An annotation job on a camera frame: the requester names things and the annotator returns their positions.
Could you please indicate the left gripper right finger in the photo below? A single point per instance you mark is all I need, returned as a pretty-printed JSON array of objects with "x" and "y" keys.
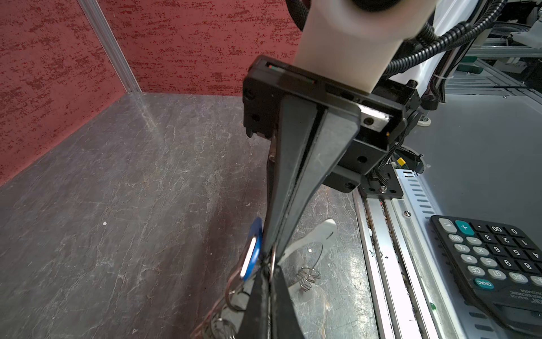
[{"x": 283, "y": 320}]

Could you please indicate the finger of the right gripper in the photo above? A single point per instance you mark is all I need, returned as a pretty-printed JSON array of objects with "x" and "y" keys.
[
  {"x": 293, "y": 185},
  {"x": 338, "y": 129}
]

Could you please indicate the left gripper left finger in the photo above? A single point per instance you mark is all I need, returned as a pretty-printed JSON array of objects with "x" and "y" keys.
[{"x": 255, "y": 323}]

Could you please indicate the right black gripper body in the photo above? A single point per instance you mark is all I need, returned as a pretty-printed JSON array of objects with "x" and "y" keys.
[{"x": 384, "y": 113}]

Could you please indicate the blue key tag with key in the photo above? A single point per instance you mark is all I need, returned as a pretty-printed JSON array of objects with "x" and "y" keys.
[{"x": 251, "y": 257}]

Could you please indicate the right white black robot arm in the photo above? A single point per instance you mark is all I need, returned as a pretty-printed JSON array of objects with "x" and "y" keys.
[{"x": 425, "y": 45}]

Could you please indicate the black desk calculator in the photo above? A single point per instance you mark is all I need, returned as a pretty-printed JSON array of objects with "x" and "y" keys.
[{"x": 497, "y": 268}]

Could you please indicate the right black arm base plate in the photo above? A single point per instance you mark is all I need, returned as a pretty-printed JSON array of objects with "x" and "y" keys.
[{"x": 388, "y": 180}]

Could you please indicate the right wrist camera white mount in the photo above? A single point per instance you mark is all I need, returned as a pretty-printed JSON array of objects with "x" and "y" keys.
[{"x": 350, "y": 43}]

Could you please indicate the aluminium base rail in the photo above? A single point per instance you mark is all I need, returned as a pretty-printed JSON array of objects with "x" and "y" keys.
[{"x": 412, "y": 287}]

